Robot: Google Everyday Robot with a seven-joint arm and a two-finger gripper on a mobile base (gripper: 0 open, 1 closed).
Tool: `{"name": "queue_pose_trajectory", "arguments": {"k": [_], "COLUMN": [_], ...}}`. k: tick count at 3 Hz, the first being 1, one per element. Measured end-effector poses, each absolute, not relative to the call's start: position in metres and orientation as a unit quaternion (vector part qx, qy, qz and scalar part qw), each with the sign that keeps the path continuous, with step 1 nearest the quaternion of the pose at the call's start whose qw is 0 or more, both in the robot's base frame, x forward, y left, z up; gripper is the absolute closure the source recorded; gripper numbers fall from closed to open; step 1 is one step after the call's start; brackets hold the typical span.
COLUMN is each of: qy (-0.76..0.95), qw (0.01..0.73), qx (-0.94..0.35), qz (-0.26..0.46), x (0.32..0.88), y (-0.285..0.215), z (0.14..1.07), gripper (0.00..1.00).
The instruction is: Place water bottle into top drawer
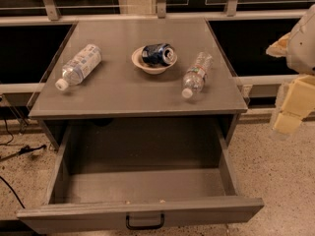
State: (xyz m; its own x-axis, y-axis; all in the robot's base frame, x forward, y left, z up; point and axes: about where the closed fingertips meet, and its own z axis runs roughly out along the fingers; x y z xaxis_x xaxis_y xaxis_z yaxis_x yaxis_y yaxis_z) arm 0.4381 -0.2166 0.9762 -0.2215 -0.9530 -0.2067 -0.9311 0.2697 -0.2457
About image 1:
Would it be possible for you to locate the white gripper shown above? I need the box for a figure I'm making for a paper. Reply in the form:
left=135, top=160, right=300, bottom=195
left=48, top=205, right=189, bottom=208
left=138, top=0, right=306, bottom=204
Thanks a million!
left=266, top=4, right=315, bottom=135

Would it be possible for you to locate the clear water bottle red label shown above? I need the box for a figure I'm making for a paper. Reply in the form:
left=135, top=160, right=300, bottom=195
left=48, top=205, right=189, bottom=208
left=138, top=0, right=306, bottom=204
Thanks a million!
left=181, top=52, right=213, bottom=98

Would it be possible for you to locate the grey cabinet with top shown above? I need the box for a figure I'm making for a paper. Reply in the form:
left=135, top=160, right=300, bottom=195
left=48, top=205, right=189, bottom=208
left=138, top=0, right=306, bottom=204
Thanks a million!
left=28, top=18, right=249, bottom=150

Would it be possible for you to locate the grey open top drawer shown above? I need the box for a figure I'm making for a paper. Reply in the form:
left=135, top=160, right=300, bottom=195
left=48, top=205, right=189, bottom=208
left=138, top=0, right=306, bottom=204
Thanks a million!
left=17, top=116, right=264, bottom=234

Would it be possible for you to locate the white labelled water bottle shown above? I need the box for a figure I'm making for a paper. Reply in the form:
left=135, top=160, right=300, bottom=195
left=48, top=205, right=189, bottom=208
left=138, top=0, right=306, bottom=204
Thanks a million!
left=55, top=44, right=101, bottom=90

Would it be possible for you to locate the crushed blue soda can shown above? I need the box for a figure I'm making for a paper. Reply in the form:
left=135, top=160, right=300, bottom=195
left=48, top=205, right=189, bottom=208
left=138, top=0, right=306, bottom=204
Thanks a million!
left=141, top=43, right=175, bottom=66

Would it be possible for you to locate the white ceramic bowl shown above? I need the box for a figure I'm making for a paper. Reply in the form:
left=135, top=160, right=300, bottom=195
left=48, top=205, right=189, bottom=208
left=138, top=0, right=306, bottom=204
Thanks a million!
left=131, top=47, right=177, bottom=75

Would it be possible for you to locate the black drawer handle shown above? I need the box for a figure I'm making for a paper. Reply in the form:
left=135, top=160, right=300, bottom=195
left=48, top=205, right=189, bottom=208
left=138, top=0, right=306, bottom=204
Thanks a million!
left=125, top=213, right=165, bottom=230

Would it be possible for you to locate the metal railing frame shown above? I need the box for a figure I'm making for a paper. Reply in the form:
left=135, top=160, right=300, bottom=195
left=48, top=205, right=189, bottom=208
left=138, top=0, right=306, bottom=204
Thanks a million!
left=0, top=0, right=315, bottom=108

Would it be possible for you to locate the black cable on floor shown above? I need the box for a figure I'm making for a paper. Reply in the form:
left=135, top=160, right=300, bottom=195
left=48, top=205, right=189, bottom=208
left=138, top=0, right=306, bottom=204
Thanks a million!
left=0, top=115, right=48, bottom=210

